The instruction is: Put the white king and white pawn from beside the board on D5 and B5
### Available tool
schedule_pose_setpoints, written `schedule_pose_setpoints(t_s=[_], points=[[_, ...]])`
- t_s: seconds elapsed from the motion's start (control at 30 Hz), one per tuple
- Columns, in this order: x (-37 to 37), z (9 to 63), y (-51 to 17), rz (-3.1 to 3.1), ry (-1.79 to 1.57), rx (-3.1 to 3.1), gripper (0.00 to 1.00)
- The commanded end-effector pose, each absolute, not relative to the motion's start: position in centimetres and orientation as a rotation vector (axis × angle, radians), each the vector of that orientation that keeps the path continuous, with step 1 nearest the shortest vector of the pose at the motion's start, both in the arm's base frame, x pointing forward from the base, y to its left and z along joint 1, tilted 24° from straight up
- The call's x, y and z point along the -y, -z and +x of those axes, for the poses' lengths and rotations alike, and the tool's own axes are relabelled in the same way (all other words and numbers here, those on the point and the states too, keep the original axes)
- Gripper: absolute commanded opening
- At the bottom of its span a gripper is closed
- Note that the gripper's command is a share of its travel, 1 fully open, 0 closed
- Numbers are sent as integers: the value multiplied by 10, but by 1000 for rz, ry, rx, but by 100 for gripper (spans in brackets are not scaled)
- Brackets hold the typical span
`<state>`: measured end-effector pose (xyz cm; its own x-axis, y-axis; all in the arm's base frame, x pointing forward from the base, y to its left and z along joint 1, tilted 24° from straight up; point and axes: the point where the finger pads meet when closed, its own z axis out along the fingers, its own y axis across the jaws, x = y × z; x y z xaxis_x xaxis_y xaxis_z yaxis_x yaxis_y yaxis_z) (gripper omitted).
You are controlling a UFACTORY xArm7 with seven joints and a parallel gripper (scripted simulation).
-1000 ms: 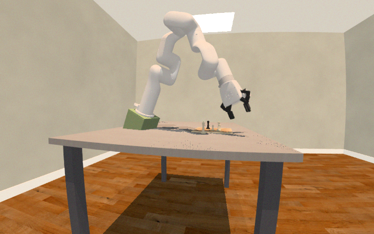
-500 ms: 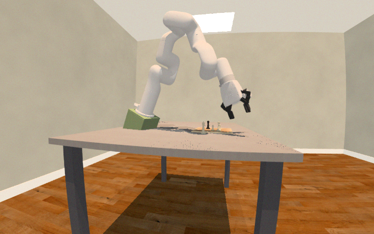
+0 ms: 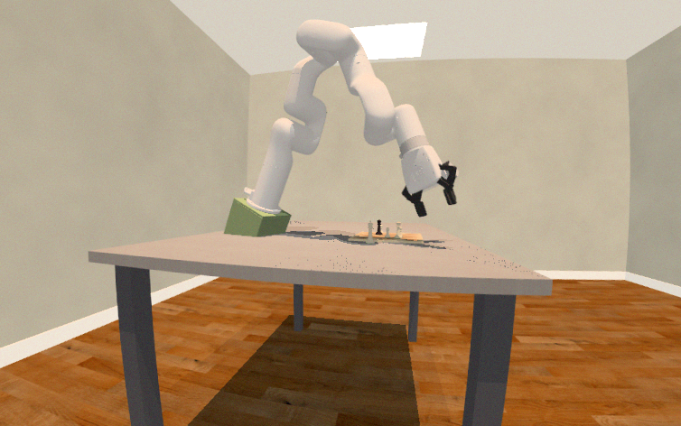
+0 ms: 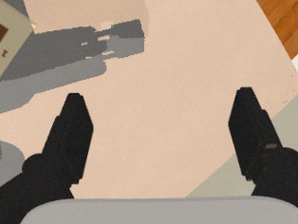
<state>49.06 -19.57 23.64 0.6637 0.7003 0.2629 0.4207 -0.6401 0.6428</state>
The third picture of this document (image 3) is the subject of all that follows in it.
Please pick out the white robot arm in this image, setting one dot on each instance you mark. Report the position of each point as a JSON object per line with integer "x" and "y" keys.
{"x": 322, "y": 40}

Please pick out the orange and cream chessboard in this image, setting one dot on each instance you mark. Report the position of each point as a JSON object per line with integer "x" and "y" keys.
{"x": 407, "y": 238}

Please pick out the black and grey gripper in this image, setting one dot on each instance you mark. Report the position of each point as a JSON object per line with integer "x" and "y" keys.
{"x": 421, "y": 168}

